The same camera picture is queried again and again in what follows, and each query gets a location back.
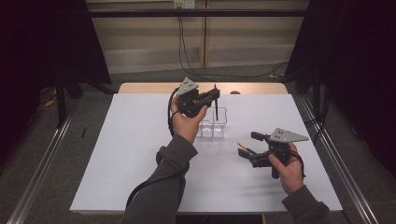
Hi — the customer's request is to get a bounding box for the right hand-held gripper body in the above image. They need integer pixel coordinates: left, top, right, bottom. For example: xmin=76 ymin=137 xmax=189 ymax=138
xmin=248 ymin=128 xmax=310 ymax=169

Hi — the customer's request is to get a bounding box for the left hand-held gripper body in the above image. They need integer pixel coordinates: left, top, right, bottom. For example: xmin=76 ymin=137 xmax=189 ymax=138
xmin=176 ymin=77 xmax=208 ymax=119

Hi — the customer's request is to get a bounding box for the clear plastic divided container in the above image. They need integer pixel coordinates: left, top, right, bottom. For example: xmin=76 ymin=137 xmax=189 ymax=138
xmin=196 ymin=106 xmax=229 ymax=139

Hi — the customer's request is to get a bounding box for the person's left hand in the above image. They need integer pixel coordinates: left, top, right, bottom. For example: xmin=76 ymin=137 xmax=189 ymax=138
xmin=170 ymin=95 xmax=209 ymax=145

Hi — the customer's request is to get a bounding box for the person's right hand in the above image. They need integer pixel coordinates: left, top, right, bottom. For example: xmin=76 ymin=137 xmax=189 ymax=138
xmin=268 ymin=142 xmax=305 ymax=196

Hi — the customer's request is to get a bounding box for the wooden table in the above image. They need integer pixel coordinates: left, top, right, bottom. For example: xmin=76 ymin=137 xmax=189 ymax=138
xmin=118 ymin=81 xmax=290 ymax=95

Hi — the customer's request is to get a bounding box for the black metal stand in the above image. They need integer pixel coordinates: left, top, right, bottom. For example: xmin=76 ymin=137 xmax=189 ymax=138
xmin=312 ymin=66 xmax=323 ymax=126
xmin=55 ymin=69 xmax=84 ymax=129

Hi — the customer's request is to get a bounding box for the white table sheet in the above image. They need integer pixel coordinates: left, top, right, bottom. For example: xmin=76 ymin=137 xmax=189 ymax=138
xmin=69 ymin=92 xmax=344 ymax=216

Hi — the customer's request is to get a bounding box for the dark horizontal beam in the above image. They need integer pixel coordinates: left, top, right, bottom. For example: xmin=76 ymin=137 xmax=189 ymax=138
xmin=88 ymin=8 xmax=308 ymax=19

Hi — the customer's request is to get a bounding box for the black curtain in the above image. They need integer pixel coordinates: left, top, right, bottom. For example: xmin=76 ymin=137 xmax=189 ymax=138
xmin=0 ymin=0 xmax=112 ymax=162
xmin=283 ymin=0 xmax=396 ymax=180

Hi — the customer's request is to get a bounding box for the right hand-held gripper cable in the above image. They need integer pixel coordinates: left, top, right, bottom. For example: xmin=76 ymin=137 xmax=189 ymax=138
xmin=289 ymin=148 xmax=306 ymax=180

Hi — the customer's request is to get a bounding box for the hand-held gripper cable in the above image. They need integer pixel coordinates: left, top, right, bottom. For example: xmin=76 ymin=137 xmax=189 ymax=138
xmin=125 ymin=88 xmax=191 ymax=210
xmin=289 ymin=148 xmax=306 ymax=180

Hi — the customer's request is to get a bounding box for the left hand-held gripper cable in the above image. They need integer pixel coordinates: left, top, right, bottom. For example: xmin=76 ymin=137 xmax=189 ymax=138
xmin=125 ymin=88 xmax=191 ymax=210

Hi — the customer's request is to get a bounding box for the black wall cable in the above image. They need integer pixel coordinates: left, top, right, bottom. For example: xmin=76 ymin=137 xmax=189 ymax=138
xmin=177 ymin=7 xmax=219 ymax=82
xmin=180 ymin=7 xmax=290 ymax=79

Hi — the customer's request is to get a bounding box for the metal floor rail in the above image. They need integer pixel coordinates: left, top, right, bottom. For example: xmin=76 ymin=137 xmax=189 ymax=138
xmin=7 ymin=101 xmax=79 ymax=224
xmin=299 ymin=93 xmax=380 ymax=224

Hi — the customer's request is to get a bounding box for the white wall socket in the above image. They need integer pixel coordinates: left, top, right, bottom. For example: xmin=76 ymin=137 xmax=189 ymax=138
xmin=173 ymin=0 xmax=197 ymax=9

